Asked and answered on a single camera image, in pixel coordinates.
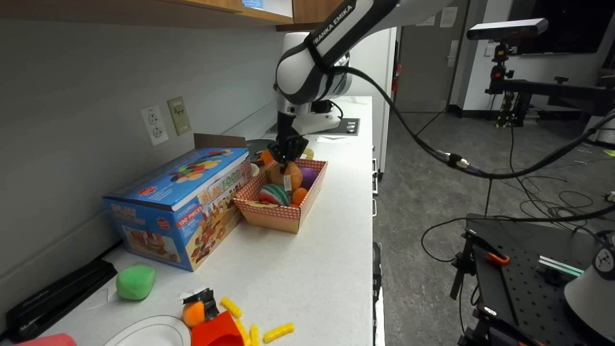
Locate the red fries box toy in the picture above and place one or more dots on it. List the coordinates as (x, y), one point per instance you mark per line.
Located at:
(213, 333)

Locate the yellow fry toy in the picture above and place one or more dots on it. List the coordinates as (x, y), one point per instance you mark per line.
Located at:
(254, 334)
(279, 333)
(231, 308)

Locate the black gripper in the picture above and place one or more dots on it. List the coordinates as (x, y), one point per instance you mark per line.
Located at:
(288, 131)

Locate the white round dish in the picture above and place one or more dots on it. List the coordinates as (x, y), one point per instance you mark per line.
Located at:
(137, 329)

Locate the red checkered basket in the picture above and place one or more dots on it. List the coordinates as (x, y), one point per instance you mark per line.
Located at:
(269, 217)

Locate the black stapler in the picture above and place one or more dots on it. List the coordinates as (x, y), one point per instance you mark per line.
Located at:
(58, 298)

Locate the salmon cloth pile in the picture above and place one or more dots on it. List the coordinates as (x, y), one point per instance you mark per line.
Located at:
(48, 340)

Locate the red fire extinguisher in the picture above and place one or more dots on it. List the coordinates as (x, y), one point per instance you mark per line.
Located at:
(396, 79)

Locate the beige wall switch plate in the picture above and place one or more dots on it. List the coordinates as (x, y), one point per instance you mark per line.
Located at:
(179, 115)

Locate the white paper sign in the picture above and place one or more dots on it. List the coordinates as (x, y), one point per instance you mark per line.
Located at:
(448, 17)

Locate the orange and black toy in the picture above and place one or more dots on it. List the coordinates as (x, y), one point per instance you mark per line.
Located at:
(192, 313)

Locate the white cylindrical container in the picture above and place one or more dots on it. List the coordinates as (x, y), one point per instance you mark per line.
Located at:
(598, 131)

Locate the wooden wall cabinet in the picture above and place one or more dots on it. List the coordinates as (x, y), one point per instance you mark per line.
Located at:
(160, 10)

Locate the tan brown plush toy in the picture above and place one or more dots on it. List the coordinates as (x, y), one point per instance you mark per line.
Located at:
(277, 173)

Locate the white wall outlet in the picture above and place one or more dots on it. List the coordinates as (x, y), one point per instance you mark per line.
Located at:
(154, 125)

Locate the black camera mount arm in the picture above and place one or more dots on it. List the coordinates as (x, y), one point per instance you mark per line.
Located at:
(550, 88)

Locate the blue toy cardboard box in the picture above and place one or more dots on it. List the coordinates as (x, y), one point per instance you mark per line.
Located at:
(173, 192)

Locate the grey door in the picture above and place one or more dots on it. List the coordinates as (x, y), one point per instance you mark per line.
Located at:
(429, 77)

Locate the black breadboard table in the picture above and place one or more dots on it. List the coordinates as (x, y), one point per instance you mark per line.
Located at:
(511, 288)

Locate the black stereo camera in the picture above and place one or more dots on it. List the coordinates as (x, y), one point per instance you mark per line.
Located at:
(506, 29)

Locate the teal stick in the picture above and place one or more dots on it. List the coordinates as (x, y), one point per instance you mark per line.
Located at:
(559, 265)

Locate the wooden cabinet door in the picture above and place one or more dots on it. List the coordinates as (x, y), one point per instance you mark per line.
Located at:
(313, 12)

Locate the black screen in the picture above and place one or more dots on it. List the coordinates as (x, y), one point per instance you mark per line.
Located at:
(577, 25)

